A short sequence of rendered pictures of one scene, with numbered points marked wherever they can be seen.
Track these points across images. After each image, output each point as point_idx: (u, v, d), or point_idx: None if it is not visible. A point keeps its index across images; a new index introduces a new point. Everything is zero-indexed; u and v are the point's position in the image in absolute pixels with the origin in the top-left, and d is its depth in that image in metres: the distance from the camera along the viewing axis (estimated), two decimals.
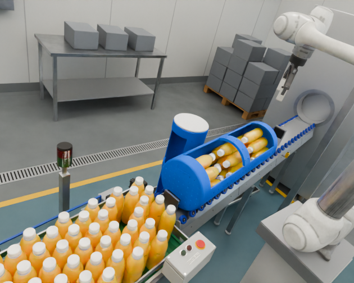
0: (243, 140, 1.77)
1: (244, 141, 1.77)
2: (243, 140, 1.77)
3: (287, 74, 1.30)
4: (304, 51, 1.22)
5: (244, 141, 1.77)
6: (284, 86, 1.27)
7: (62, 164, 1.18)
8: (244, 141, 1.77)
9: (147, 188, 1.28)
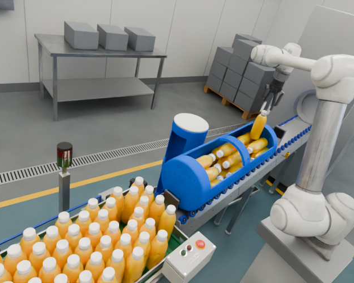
0: (264, 111, 1.77)
1: (265, 112, 1.77)
2: (264, 111, 1.77)
3: None
4: (275, 71, 1.66)
5: (266, 112, 1.77)
6: (262, 97, 1.77)
7: (62, 164, 1.18)
8: (265, 112, 1.77)
9: (147, 188, 1.28)
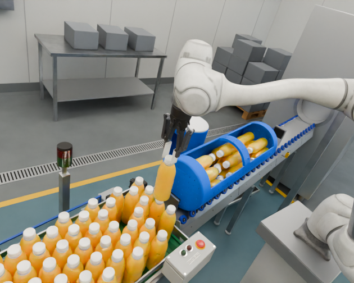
0: (169, 158, 1.03)
1: (170, 158, 1.03)
2: (168, 157, 1.03)
3: None
4: None
5: (171, 159, 1.03)
6: (165, 134, 1.03)
7: (62, 164, 1.18)
8: (170, 158, 1.03)
9: (147, 188, 1.28)
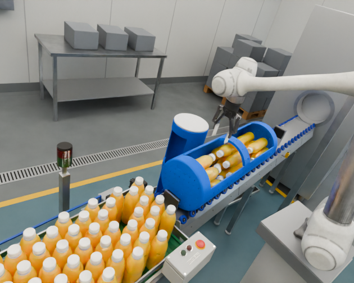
0: (155, 209, 1.18)
1: (155, 209, 1.18)
2: (154, 208, 1.19)
3: None
4: None
5: (156, 210, 1.18)
6: (214, 118, 1.46)
7: (62, 164, 1.18)
8: (155, 209, 1.18)
9: (147, 188, 1.28)
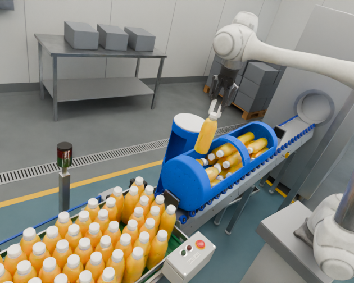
0: (155, 209, 1.18)
1: (155, 209, 1.18)
2: (154, 208, 1.19)
3: None
4: None
5: (156, 210, 1.18)
6: (211, 94, 1.25)
7: (62, 164, 1.18)
8: (155, 209, 1.18)
9: (147, 188, 1.28)
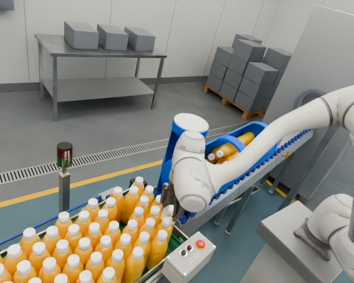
0: (155, 209, 1.18)
1: (155, 209, 1.18)
2: (154, 208, 1.19)
3: None
4: None
5: (156, 210, 1.18)
6: (163, 199, 1.14)
7: (62, 164, 1.18)
8: (155, 209, 1.18)
9: (147, 188, 1.28)
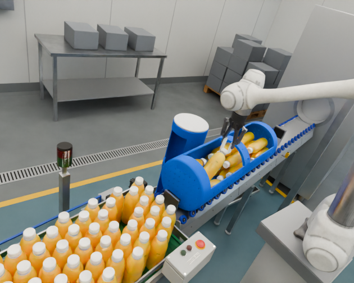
0: (155, 209, 1.18)
1: (155, 209, 1.18)
2: (154, 208, 1.19)
3: None
4: None
5: (156, 210, 1.18)
6: (222, 132, 1.43)
7: (62, 164, 1.18)
8: (155, 209, 1.18)
9: (147, 188, 1.28)
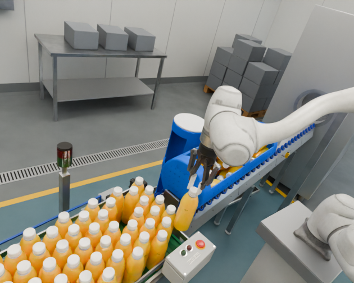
0: (155, 209, 1.18)
1: (155, 209, 1.18)
2: (154, 208, 1.19)
3: None
4: None
5: (156, 210, 1.18)
6: (190, 167, 1.08)
7: (62, 164, 1.18)
8: (155, 209, 1.18)
9: (147, 188, 1.28)
